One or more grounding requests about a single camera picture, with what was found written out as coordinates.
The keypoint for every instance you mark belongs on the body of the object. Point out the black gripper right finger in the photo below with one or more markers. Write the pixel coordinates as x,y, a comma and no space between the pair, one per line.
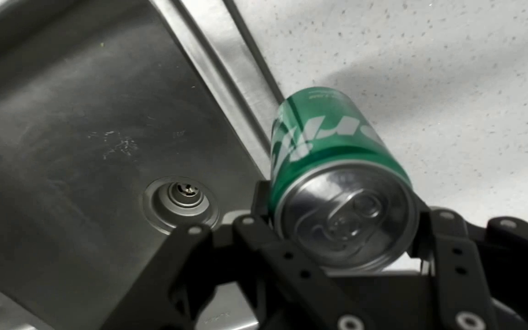
479,275

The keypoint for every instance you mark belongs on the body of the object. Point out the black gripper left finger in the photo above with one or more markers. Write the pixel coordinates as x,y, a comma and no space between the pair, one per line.
283,286

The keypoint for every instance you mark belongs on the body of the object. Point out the green sprite can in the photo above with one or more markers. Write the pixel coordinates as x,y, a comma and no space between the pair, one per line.
336,189

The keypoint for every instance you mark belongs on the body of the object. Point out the stainless steel double sink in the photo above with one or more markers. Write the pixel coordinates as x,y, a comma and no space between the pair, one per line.
118,119

